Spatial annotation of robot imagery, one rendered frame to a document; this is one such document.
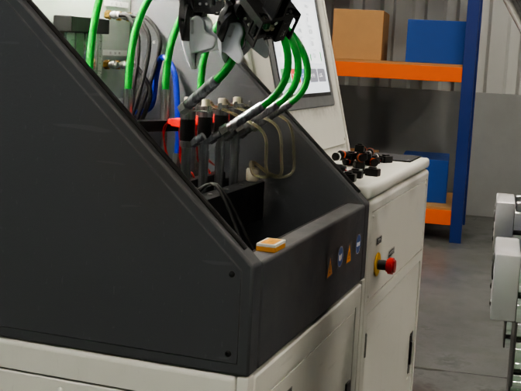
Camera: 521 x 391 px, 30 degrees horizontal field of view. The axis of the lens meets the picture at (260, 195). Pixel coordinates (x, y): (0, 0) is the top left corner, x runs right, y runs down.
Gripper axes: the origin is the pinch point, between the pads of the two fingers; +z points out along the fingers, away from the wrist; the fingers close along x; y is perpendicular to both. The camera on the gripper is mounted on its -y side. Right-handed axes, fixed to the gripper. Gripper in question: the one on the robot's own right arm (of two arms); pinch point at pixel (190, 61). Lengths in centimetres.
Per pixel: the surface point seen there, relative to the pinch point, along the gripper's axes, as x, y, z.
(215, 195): 3.7, 4.4, 23.8
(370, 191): 36, 26, 25
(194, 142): -0.8, 1.8, 13.9
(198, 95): -12.0, 7.0, 5.2
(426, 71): 508, -47, 6
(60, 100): -34.9, -4.7, 5.9
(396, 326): 74, 26, 63
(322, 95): 85, 0, 8
